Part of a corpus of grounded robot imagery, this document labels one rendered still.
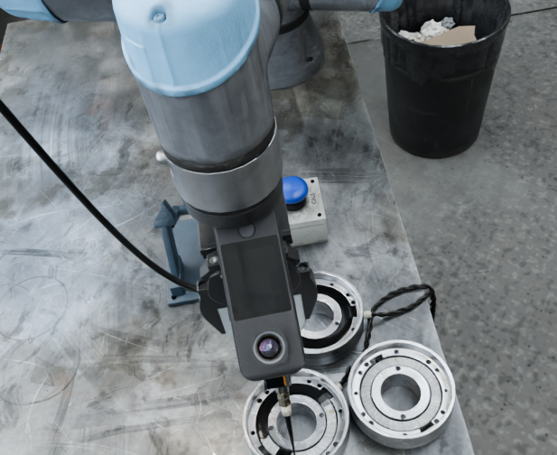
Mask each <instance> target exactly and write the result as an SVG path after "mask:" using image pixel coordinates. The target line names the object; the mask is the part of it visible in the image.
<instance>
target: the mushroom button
mask: <svg viewBox="0 0 557 455"><path fill-rule="evenodd" d="M308 191H309V190H308V185H307V183H306V181H305V180H303V179H302V178H300V177H297V176H288V177H285V178H283V194H284V198H285V203H286V204H294V203H298V202H300V201H302V200H304V199H305V198H306V196H307V195H308Z"/></svg>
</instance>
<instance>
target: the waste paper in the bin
mask: <svg viewBox="0 0 557 455"><path fill-rule="evenodd" d="M454 24H455V23H454V22H453V18H452V17H450V18H448V17H445V18H444V19H443V20H442V21H441V22H438V23H436V22H434V21H433V19H432V20H430V21H429V22H425V23H424V25H423V26H422V27H421V30H420V33H418V32H407V31H402V30H401V31H400V32H399V34H400V35H402V36H403V37H405V38H407V39H410V40H412V41H416V42H421V43H426V44H432V45H456V44H462V43H467V42H473V41H476V40H477V39H476V37H475V35H474V32H475V26H476V25H475V26H458V27H456V28H454V29H451V28H452V26H453V25H454ZM449 29H451V30H449Z"/></svg>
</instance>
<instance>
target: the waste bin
mask: <svg viewBox="0 0 557 455"><path fill-rule="evenodd" d="M445 17H448V18H450V17H452V18H453V22H454V23H455V24H454V25H453V26H452V28H451V29H454V28H456V27H458V26H475V25H476V26H475V32H474V35H475V37H476V39H477V40H476V41H473V42H467V43H462V44H456V45H432V44H426V43H421V42H416V41H412V40H410V39H407V38H405V37H403V36H402V35H400V34H399V32H400V31H401V30H402V31H407V32H409V33H417V32H418V33H420V30H421V27H422V26H423V25H424V23H425V22H429V21H430V20H432V19H433V21H434V22H436V23H438V22H441V21H442V20H443V19H444V18H445ZM510 18H511V5H510V3H509V0H403V2H402V3H401V5H400V6H399V7H398V8H397V9H396V10H394V11H391V12H379V21H380V24H381V42H382V45H383V52H384V56H385V79H386V91H387V103H388V115H389V126H390V133H391V136H392V137H393V139H394V140H395V142H396V143H397V144H398V145H399V146H400V147H401V148H403V149H404V150H405V151H407V152H409V153H412V154H415V155H418V156H422V157H428V158H442V157H449V156H452V155H455V154H458V153H461V152H463V151H465V150H467V149H468V148H469V147H471V146H472V145H473V144H474V143H475V141H476V140H477V138H478V134H479V130H480V127H481V123H482V119H483V115H484V112H485V108H486V104H487V98H488V94H489V90H490V87H491V83H492V79H493V76H494V72H495V68H496V65H497V62H498V59H499V56H500V53H501V49H502V45H503V41H504V39H505V35H506V28H507V26H508V24H509V22H510ZM451 29H449V30H451Z"/></svg>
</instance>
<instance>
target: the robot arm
mask: <svg viewBox="0 0 557 455"><path fill-rule="evenodd" d="M402 2H403V0H0V8H2V9H3V10H5V11H6V12H8V13H9V14H11V15H14V16H17V17H22V18H28V19H32V20H40V21H50V22H55V23H66V22H68V21H82V22H112V23H118V27H119V30H120V32H121V43H122V49H123V54H124V56H125V60H126V62H127V64H128V67H129V69H130V70H131V71H132V73H133V74H134V76H135V78H136V81H137V84H138V87H139V88H140V91H141V94H142V97H143V99H144V103H145V105H146V108H147V111H148V114H149V116H150V118H151V121H152V124H153V128H154V131H155V133H156V135H157V138H158V141H159V143H160V145H161V147H162V150H161V151H158V152H157V153H156V161H157V162H158V164H160V165H165V164H169V165H170V167H171V174H172V178H173V181H174V183H175V186H176V189H177V191H178V192H179V194H180V195H181V197H182V199H183V202H184V205H185V208H186V210H188V212H189V213H190V215H191V216H192V217H193V218H195V219H196V220H197V221H198V226H199V240H200V253H201V255H203V258H204V259H207V262H206V263H204V264H203V265H202V266H201V267H200V279H201V280H200V281H197V293H198V294H199V299H200V312H201V314H202V316H203V317H204V319H205V320H206V321H207V322H208V323H210V324H211V325H212V326H213V327H214V328H215V329H216V330H218V331H219V332H220V333H221V334H225V335H226V336H228V337H229V338H230V339H233V340H234V342H235V347H236V352H237V361H238V365H239V370H240V372H241V374H242V376H243V377H244V378H246V379H247V380H250V381H261V380H266V379H270V378H275V377H279V376H288V375H292V374H295V373H297V372H299V371H300V370H301V369H302V367H303V366H304V363H305V352H304V347H303V343H302V334H301V331H302V329H303V328H304V326H305V325H306V323H307V320H308V319H309V318H310V317H311V314H312V312H313V309H314V307H315V304H316V301H317V299H318V290H317V285H316V281H315V276H314V273H313V271H312V269H310V266H309V262H302V263H300V261H301V260H300V255H299V250H298V249H296V248H292V246H291V245H290V244H292V234H291V229H290V224H289V219H288V214H287V208H286V204H285V198H284V194H283V179H282V174H283V157H282V151H281V146H280V140H279V135H278V130H277V124H276V119H275V116H274V108H273V102H272V97H271V91H270V90H276V89H284V88H290V87H294V86H297V85H299V84H301V83H303V82H304V81H306V80H308V79H310V78H311V77H313V76H314V75H315V74H316V73H317V72H318V71H319V69H320V68H321V66H322V64H323V62H324V46H323V40H322V38H321V36H320V33H319V31H318V29H317V27H316V25H315V23H314V21H313V20H312V18H311V14H310V11H309V10H312V11H313V10H316V11H354V12H369V13H370V14H373V13H375V12H391V11H394V10H396V9H397V8H398V7H399V6H400V5H401V3H402Z"/></svg>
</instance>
